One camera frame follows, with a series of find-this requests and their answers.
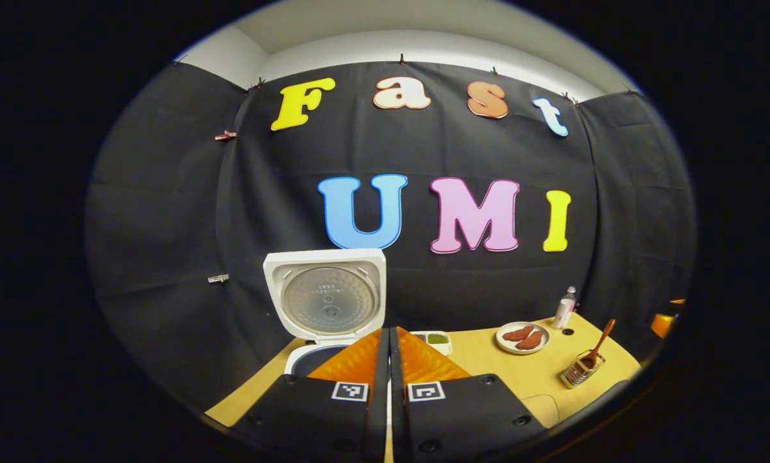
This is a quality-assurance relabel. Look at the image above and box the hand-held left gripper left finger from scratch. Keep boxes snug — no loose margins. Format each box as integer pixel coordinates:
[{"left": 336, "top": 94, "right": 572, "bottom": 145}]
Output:
[{"left": 229, "top": 327, "right": 390, "bottom": 462}]

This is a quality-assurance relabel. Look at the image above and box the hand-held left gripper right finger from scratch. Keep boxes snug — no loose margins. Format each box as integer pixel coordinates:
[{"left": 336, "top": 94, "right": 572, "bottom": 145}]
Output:
[{"left": 389, "top": 326, "right": 547, "bottom": 462}]

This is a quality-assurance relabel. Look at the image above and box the brown wooden spoon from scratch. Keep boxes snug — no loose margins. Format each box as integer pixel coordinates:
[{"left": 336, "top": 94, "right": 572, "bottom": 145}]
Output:
[{"left": 581, "top": 319, "right": 616, "bottom": 370}]

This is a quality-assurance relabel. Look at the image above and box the wire chopstick holder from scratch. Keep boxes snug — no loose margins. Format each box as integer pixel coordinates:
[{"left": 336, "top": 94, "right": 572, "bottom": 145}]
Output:
[{"left": 560, "top": 350, "right": 606, "bottom": 389}]

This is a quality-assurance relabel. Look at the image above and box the white rice cooker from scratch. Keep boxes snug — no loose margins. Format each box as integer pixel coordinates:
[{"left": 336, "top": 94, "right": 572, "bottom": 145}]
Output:
[{"left": 263, "top": 249, "right": 387, "bottom": 377}]

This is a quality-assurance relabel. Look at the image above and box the white divided bean dish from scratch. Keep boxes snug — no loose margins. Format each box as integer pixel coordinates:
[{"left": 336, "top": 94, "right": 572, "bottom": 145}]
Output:
[{"left": 410, "top": 331, "right": 453, "bottom": 356}]

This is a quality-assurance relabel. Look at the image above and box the small pink label bottle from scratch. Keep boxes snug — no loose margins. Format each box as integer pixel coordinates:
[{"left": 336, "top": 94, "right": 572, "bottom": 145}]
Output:
[{"left": 554, "top": 286, "right": 577, "bottom": 330}]

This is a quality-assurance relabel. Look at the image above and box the white round plate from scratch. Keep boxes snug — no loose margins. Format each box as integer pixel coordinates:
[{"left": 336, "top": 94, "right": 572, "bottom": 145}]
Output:
[{"left": 495, "top": 322, "right": 550, "bottom": 355}]

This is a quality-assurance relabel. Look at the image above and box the black backdrop cloth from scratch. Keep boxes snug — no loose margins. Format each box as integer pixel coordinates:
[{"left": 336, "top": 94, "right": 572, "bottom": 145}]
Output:
[{"left": 86, "top": 61, "right": 697, "bottom": 425}]

